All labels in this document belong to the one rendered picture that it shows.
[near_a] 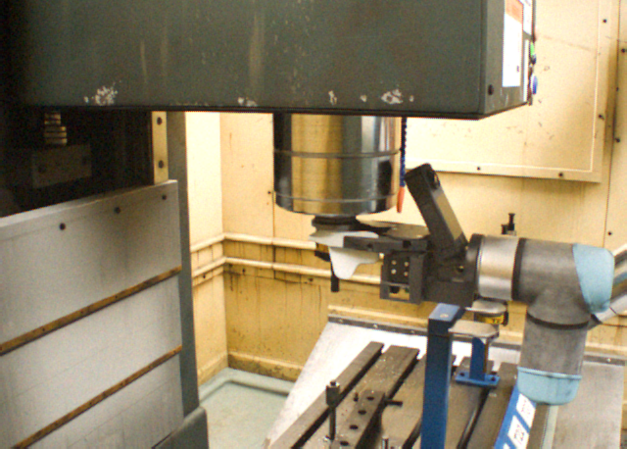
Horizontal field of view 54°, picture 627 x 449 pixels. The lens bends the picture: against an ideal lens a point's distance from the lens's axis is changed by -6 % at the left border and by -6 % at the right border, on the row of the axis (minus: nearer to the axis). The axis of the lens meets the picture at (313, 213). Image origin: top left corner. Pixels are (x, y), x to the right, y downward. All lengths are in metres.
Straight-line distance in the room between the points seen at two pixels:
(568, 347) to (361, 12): 0.43
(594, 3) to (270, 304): 1.32
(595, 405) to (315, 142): 1.26
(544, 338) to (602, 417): 1.03
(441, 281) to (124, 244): 0.58
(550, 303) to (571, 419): 1.04
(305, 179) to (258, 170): 1.29
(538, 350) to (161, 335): 0.75
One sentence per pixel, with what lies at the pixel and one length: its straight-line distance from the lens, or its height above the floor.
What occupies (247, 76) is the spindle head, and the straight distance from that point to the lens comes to 0.72.
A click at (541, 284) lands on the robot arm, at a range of 0.74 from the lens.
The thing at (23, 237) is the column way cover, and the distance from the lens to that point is 0.97.
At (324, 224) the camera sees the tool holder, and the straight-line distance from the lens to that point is 0.80.
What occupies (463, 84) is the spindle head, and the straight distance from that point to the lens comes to 0.63.
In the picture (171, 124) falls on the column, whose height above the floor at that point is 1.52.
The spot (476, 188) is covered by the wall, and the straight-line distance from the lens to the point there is 1.80.
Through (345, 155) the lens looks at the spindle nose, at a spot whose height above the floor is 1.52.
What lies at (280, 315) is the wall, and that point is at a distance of 2.12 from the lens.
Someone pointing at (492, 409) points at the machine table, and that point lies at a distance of 1.49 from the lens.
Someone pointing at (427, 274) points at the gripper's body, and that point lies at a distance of 0.79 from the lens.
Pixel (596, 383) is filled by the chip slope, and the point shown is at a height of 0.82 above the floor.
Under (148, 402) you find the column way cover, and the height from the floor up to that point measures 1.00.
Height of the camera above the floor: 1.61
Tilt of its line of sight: 12 degrees down
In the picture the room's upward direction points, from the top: straight up
